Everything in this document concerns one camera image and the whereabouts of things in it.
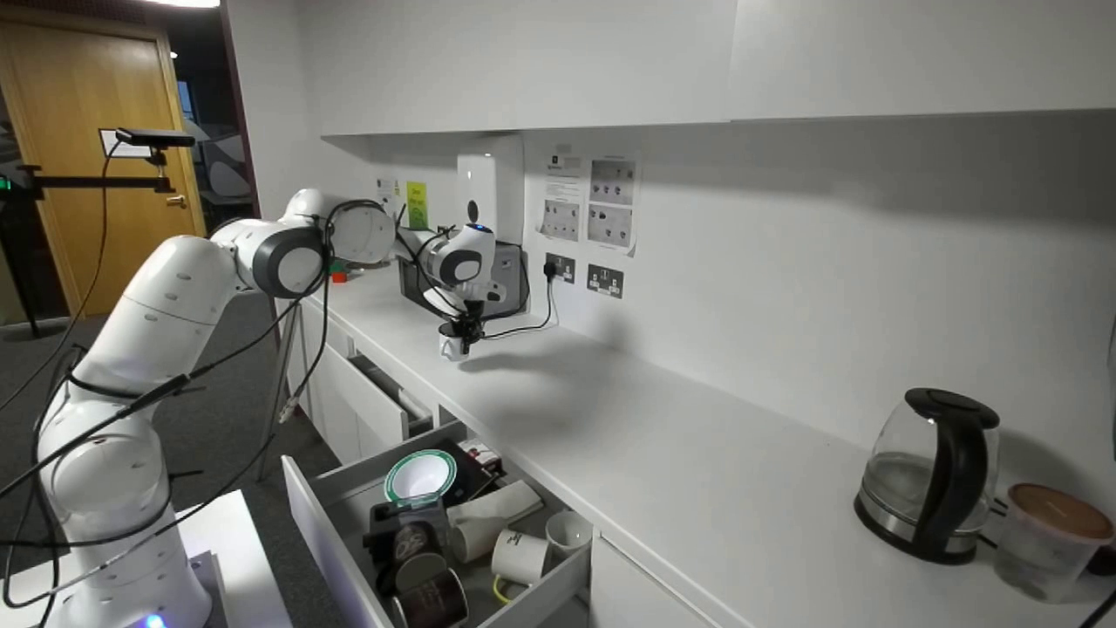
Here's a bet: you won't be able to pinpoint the yellow green notice sheet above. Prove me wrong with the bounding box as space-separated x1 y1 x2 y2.
402 179 431 234

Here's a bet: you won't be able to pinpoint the black mug with script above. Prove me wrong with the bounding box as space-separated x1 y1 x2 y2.
394 550 469 628

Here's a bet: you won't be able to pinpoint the white mug blue rim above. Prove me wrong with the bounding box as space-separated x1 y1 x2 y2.
437 329 482 362

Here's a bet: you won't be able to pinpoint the black camera stand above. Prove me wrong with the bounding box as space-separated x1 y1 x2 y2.
0 161 176 343

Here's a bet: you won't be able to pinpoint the wooden door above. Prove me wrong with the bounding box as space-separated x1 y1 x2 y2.
0 9 211 326

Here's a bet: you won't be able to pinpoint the black camera on mount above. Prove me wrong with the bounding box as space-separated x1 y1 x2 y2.
102 123 197 161

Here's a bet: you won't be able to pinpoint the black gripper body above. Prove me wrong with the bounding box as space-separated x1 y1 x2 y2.
444 288 484 340

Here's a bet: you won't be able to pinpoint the white robot stand table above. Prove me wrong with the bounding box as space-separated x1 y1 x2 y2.
0 486 294 628

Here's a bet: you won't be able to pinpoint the double wall socket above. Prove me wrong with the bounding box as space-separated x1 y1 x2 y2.
541 252 580 288
581 263 627 302

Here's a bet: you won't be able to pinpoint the white mug yellow interior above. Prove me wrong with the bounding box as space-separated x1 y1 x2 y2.
489 527 549 605

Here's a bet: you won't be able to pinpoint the green rimmed white plate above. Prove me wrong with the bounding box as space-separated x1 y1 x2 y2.
381 445 463 514

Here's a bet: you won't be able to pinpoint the silver microwave oven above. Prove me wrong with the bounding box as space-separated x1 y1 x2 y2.
394 230 530 329

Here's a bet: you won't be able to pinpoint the small picture notice sheet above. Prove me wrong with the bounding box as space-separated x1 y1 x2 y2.
581 202 638 252
584 158 638 208

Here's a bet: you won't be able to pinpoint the black microwave power cable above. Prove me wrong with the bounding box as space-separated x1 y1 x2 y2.
473 266 563 345

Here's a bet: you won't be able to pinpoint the white wall cabinets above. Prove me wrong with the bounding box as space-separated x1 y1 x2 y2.
224 0 1116 138

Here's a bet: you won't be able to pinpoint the white kitchen counter unit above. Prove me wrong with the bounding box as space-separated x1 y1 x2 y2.
263 258 1116 628

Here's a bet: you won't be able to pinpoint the glass electric kettle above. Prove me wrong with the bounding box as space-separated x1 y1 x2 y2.
850 384 1003 569

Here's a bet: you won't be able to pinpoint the white tub brown lid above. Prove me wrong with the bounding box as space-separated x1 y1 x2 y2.
989 477 1116 607

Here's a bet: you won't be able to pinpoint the small white mug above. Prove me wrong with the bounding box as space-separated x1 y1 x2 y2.
541 507 594 558

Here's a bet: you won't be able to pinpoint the tall white instruction notice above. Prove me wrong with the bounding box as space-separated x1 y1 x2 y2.
535 142 584 244

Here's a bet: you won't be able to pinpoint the white paper towel dispenser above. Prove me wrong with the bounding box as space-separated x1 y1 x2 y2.
454 155 501 230

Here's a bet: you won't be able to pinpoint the white paper pouch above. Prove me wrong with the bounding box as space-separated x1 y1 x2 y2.
459 477 548 527

